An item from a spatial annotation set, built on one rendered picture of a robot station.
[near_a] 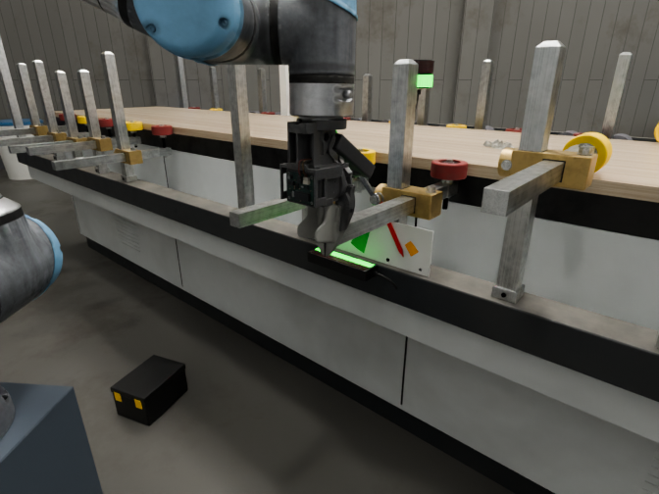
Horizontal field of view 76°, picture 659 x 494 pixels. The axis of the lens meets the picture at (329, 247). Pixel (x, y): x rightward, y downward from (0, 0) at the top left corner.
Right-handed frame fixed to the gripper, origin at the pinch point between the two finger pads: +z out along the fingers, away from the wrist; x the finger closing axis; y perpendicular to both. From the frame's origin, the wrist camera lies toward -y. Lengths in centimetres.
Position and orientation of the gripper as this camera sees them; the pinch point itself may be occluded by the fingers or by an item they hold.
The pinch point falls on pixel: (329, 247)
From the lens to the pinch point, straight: 67.9
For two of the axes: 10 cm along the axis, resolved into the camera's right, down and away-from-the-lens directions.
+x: 7.6, 2.4, -6.1
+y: -6.5, 2.6, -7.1
